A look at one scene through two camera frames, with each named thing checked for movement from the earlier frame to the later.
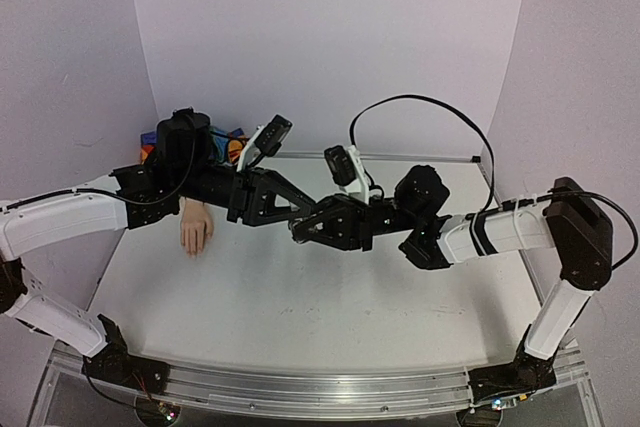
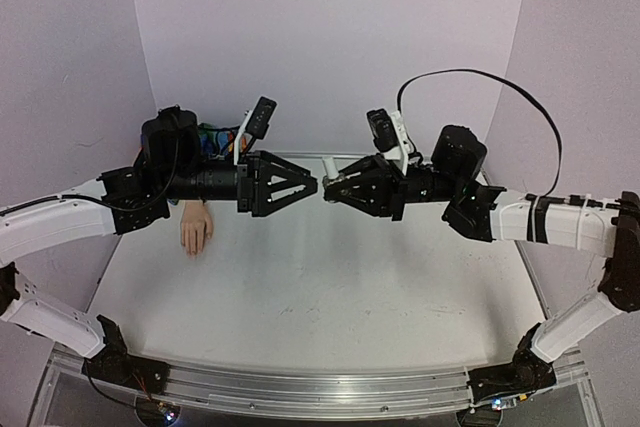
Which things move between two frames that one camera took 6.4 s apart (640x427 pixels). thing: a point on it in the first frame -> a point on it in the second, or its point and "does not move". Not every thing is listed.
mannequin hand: x=195 y=226 does not move
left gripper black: x=254 y=198 -> x=261 y=200
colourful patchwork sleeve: x=226 y=146 does not move
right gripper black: x=365 y=223 -> x=397 y=187
